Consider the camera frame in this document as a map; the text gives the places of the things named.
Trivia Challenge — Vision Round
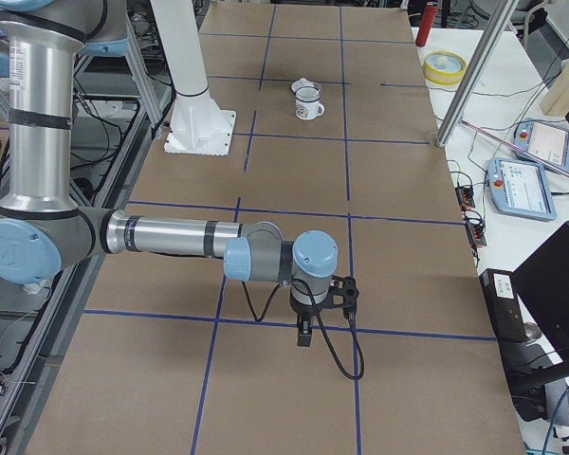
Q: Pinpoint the yellow tape roll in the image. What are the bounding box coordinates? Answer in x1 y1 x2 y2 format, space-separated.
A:
422 50 468 86

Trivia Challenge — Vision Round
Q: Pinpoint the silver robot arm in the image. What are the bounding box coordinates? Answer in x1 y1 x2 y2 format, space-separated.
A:
0 1 338 346

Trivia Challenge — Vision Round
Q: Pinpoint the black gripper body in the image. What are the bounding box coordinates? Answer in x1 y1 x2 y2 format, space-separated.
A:
289 297 320 332

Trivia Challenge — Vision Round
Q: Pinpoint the aluminium frame post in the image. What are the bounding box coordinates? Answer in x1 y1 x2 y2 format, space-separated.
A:
435 0 518 148

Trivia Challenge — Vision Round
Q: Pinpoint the white pedestal column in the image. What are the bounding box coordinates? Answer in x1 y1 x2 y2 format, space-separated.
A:
151 0 236 156

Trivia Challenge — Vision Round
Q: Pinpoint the white enamel mug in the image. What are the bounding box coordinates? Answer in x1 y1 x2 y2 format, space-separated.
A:
295 98 324 120

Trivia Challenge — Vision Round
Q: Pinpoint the black monitor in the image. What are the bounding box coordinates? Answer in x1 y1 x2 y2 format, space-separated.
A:
511 221 569 349

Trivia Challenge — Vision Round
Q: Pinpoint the far blue teach pendant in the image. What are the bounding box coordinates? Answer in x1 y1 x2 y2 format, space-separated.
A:
514 118 569 171

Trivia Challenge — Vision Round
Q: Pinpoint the red cylinder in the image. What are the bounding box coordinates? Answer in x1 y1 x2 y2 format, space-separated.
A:
415 2 438 47

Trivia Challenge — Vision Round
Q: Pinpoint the near blue teach pendant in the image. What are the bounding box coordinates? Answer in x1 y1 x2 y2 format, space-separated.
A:
487 156 557 221

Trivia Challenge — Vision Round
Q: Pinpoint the orange connector block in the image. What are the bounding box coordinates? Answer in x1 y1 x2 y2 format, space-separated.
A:
466 219 486 248
455 185 475 209

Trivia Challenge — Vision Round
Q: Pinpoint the clear glass funnel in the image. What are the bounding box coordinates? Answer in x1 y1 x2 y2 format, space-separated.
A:
295 83 321 103

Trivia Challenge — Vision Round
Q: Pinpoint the wooden beam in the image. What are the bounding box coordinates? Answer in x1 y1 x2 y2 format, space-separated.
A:
540 61 569 117

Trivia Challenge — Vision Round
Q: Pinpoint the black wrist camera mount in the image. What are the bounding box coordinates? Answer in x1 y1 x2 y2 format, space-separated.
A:
323 275 359 321

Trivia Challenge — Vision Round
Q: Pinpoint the black computer box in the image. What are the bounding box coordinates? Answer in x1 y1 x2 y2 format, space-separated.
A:
479 268 528 343

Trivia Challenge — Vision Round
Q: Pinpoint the black looping cable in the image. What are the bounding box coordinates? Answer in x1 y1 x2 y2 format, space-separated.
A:
240 279 365 380

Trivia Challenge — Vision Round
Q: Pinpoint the blue teach pendant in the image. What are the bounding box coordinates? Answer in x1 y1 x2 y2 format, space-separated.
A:
514 118 569 171
487 156 557 221

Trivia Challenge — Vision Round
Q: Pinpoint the white mug lid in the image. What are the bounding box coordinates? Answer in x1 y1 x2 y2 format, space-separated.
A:
291 78 314 93

